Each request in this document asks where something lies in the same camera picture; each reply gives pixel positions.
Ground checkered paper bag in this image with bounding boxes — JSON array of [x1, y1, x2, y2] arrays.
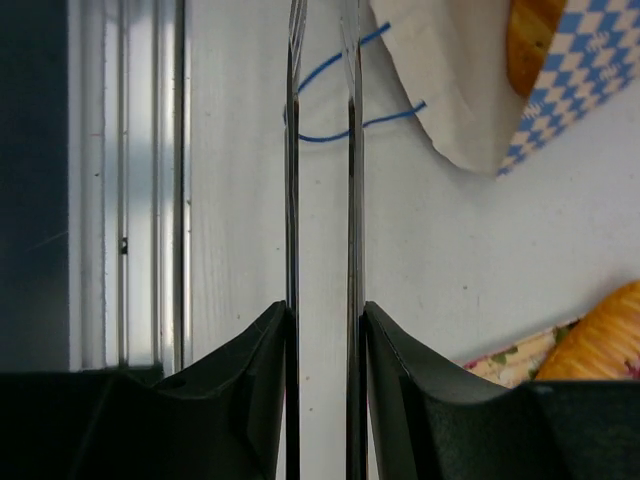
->
[[359, 1, 639, 176]]

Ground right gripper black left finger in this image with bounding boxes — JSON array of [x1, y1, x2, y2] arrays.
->
[[1, 302, 290, 479]]

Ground long ridged orange bread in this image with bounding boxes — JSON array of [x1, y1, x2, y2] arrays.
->
[[536, 280, 639, 380]]

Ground aluminium rail frame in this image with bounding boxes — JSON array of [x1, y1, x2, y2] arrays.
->
[[68, 1, 193, 375]]

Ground floral tray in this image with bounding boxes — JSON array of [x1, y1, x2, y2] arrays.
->
[[462, 319, 640, 389]]

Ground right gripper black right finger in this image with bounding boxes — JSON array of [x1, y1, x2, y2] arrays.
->
[[364, 302, 639, 479]]

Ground metal tongs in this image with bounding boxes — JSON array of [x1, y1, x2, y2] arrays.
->
[[283, 1, 368, 479]]

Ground scored orange bread loaf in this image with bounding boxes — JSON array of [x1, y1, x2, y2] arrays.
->
[[506, 0, 566, 98]]

